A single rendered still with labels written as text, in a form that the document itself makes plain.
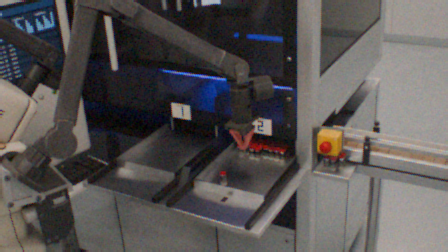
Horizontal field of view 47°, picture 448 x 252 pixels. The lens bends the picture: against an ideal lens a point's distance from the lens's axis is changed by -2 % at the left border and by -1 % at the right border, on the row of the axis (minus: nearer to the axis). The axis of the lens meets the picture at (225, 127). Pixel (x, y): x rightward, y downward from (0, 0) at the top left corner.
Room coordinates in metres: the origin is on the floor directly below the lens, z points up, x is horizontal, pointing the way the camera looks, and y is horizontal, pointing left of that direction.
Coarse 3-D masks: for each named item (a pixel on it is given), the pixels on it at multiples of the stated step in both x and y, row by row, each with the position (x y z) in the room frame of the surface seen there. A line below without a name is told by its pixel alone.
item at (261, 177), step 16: (224, 160) 1.67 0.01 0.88; (240, 160) 1.67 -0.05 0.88; (272, 160) 1.65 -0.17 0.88; (288, 160) 1.65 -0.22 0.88; (208, 176) 1.57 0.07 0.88; (240, 176) 1.55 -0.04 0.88; (256, 176) 1.55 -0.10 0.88; (272, 176) 1.54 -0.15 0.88; (224, 192) 1.44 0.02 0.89; (240, 192) 1.41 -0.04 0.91; (256, 192) 1.44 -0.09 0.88
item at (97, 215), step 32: (320, 160) 1.65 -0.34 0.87; (96, 192) 2.11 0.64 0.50; (320, 192) 1.66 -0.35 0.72; (352, 192) 2.08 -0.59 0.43; (96, 224) 2.13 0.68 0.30; (128, 224) 2.02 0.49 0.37; (160, 224) 1.93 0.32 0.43; (192, 224) 1.84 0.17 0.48; (320, 224) 1.68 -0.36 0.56; (352, 224) 2.12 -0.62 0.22
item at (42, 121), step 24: (0, 0) 1.79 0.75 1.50; (24, 0) 1.86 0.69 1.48; (48, 0) 1.93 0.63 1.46; (24, 24) 1.84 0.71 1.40; (48, 24) 1.92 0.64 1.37; (0, 48) 1.76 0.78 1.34; (0, 72) 1.74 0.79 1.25; (24, 72) 1.81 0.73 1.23; (48, 96) 1.87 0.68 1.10; (48, 120) 1.86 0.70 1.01
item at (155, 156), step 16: (160, 128) 1.92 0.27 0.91; (144, 144) 1.82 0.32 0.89; (160, 144) 1.83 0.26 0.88; (176, 144) 1.83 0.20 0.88; (192, 144) 1.82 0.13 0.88; (208, 144) 1.75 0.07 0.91; (128, 160) 1.72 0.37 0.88; (144, 160) 1.71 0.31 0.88; (160, 160) 1.70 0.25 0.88; (176, 160) 1.70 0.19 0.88; (192, 160) 1.65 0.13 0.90; (160, 176) 1.58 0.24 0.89; (176, 176) 1.55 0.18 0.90
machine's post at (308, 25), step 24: (312, 0) 1.57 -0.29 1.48; (312, 24) 1.57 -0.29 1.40; (312, 48) 1.57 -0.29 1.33; (312, 72) 1.57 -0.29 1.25; (312, 96) 1.57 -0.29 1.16; (312, 120) 1.57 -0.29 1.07; (312, 144) 1.57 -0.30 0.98; (312, 168) 1.57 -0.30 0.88; (312, 192) 1.58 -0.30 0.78; (312, 216) 1.59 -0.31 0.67; (312, 240) 1.59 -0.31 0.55
